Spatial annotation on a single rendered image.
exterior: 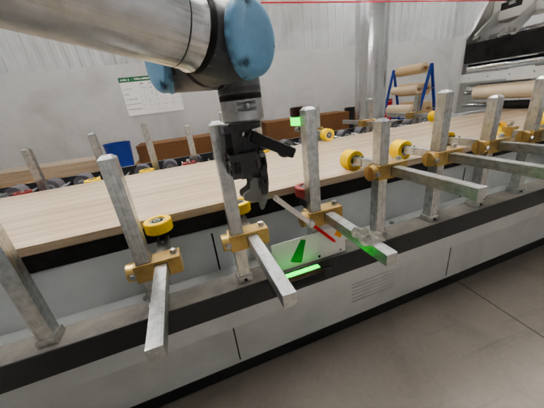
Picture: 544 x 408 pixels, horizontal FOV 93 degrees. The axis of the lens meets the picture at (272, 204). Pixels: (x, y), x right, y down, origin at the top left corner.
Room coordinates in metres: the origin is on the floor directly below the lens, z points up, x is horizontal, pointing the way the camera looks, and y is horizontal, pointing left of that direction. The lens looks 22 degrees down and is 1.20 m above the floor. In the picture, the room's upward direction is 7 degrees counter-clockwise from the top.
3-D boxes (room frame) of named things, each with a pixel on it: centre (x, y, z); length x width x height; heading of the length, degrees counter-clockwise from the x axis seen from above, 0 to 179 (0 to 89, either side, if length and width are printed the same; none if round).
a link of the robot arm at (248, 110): (0.59, 0.04, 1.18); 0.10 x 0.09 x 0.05; 17
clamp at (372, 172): (0.81, -0.39, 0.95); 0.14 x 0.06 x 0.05; 107
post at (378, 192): (0.81, -0.36, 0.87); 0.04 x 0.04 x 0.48; 17
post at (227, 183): (0.66, 0.11, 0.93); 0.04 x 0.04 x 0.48; 17
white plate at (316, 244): (0.70, -0.11, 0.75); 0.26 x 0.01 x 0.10; 107
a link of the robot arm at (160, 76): (0.51, 0.11, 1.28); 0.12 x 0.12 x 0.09; 45
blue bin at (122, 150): (5.76, 3.17, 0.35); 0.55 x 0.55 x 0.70
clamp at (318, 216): (0.74, -0.15, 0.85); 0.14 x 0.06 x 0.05; 107
